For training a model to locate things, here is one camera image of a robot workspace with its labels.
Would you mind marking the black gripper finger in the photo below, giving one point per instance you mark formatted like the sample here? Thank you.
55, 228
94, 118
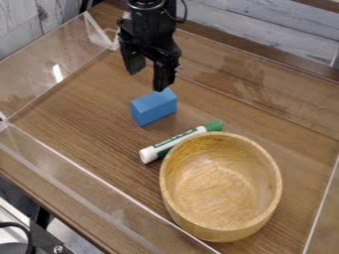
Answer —
165, 74
133, 57

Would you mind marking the clear acrylic corner bracket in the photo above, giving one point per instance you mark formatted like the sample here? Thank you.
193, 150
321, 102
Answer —
102, 37

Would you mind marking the clear acrylic barrier wall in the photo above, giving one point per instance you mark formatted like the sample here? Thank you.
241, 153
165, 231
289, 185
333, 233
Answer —
114, 220

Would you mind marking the blue rectangular block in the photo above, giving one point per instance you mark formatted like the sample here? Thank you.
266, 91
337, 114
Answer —
154, 106

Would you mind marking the black metal mount base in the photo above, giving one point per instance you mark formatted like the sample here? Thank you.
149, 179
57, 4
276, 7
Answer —
35, 242

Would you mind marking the brown wooden bowl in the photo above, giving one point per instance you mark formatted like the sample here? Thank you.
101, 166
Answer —
221, 186

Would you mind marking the green and white marker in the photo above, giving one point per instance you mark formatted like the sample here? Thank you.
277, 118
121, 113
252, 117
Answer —
158, 150

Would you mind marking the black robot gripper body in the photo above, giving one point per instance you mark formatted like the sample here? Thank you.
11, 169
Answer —
149, 29

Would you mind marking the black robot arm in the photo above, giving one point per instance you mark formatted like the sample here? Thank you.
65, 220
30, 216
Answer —
150, 4

